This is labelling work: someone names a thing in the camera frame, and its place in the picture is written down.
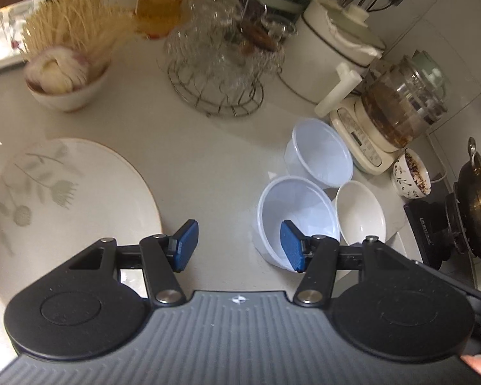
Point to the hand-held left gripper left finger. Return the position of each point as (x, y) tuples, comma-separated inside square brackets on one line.
[(186, 244)]

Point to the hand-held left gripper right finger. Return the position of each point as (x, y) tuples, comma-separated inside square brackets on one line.
[(292, 248)]

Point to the translucent plastic bowl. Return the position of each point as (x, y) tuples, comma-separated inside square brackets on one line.
[(320, 152), (304, 204)]

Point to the plain white ceramic bowl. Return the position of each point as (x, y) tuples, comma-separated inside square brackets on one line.
[(360, 212)]

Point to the white plate grey leaf print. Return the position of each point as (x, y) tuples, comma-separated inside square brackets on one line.
[(64, 216)]

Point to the black stove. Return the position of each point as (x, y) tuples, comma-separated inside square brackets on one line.
[(425, 228)]

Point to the dark metal wok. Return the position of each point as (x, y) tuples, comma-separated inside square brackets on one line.
[(479, 196)]

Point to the patterned bowl with spices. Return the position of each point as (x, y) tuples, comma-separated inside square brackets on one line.
[(409, 186)]

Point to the glass electric kettle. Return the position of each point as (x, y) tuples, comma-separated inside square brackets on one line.
[(401, 104)]

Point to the white bowl holding garlic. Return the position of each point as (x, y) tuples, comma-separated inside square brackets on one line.
[(76, 98)]

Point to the white electric cooker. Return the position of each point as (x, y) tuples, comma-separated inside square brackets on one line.
[(316, 52)]

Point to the purple onion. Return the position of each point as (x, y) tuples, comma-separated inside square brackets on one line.
[(79, 62)]

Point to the brown round lid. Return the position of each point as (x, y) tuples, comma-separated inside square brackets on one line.
[(260, 36)]

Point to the garlic bulb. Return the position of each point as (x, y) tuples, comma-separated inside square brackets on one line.
[(50, 74)]

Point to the pale green container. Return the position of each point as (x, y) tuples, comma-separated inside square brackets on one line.
[(429, 66)]

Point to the plastic jar with red lid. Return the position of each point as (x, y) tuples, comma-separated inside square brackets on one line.
[(160, 8)]

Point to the bundle of dried noodles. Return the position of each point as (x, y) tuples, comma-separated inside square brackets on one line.
[(76, 20)]

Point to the drinking glass with red mark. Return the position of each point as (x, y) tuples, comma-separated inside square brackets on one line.
[(16, 28)]

